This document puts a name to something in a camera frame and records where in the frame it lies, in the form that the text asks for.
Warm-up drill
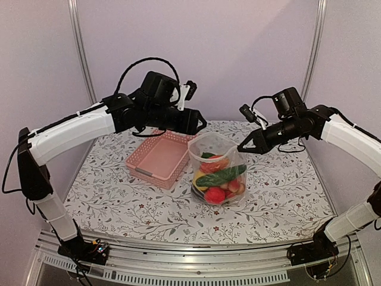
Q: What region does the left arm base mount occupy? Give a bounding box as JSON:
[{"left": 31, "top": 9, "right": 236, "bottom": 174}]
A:
[{"left": 58, "top": 237, "right": 110, "bottom": 265}]

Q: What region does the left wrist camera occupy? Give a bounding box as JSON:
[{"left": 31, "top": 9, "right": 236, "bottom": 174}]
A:
[{"left": 140, "top": 71, "right": 197, "bottom": 111}]

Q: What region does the green toy cucumber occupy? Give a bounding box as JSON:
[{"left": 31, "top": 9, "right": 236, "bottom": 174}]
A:
[{"left": 195, "top": 164, "right": 247, "bottom": 187}]

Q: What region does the purple toy eggplant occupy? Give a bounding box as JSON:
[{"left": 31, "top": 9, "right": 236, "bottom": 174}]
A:
[{"left": 190, "top": 185, "right": 207, "bottom": 203}]

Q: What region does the right aluminium frame post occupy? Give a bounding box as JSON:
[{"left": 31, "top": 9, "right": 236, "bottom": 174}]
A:
[{"left": 301, "top": 0, "right": 327, "bottom": 102}]

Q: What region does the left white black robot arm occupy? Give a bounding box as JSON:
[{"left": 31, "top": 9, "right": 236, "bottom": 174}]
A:
[{"left": 11, "top": 91, "right": 207, "bottom": 259}]

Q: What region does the floral patterned table mat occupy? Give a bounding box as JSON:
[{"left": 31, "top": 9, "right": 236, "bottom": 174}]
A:
[{"left": 64, "top": 132, "right": 333, "bottom": 244}]

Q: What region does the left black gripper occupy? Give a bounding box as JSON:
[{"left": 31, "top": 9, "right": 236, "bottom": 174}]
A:
[{"left": 145, "top": 103, "right": 209, "bottom": 135}]

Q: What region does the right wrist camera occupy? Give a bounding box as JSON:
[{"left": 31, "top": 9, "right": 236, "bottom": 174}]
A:
[{"left": 239, "top": 87, "right": 307, "bottom": 130}]

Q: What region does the left aluminium frame post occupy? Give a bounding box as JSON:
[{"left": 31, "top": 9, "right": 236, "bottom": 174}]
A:
[{"left": 67, "top": 0, "right": 96, "bottom": 104}]

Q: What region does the yellow toy pepper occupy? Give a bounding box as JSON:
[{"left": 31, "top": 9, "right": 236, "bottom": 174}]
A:
[{"left": 192, "top": 170, "right": 209, "bottom": 191}]

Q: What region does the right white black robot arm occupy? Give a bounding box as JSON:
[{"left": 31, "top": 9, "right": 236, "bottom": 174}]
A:
[{"left": 238, "top": 105, "right": 380, "bottom": 260}]

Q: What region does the green toy pepper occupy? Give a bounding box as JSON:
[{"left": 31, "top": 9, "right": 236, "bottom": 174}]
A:
[{"left": 201, "top": 153, "right": 214, "bottom": 158}]

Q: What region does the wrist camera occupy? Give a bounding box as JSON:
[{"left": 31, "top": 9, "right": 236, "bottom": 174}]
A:
[
  {"left": 239, "top": 87, "right": 307, "bottom": 130},
  {"left": 140, "top": 71, "right": 197, "bottom": 111}
]

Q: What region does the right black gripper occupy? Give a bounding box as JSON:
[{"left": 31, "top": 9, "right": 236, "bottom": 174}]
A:
[{"left": 238, "top": 115, "right": 299, "bottom": 154}]

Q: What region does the clear zip top bag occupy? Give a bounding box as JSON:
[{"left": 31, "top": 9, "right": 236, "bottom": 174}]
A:
[{"left": 188, "top": 132, "right": 248, "bottom": 206}]

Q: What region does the front aluminium rail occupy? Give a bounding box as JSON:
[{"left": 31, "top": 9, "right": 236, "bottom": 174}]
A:
[{"left": 24, "top": 231, "right": 373, "bottom": 285}]

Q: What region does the pink plastic basket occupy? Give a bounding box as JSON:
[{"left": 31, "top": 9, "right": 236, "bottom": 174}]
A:
[{"left": 125, "top": 129, "right": 196, "bottom": 190}]

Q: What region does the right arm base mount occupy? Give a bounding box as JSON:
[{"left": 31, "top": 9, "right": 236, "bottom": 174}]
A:
[{"left": 286, "top": 240, "right": 340, "bottom": 281}]

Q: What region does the aluminium frame post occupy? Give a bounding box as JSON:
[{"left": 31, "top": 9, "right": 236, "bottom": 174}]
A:
[
  {"left": 301, "top": 0, "right": 327, "bottom": 102},
  {"left": 67, "top": 0, "right": 96, "bottom": 104}
]

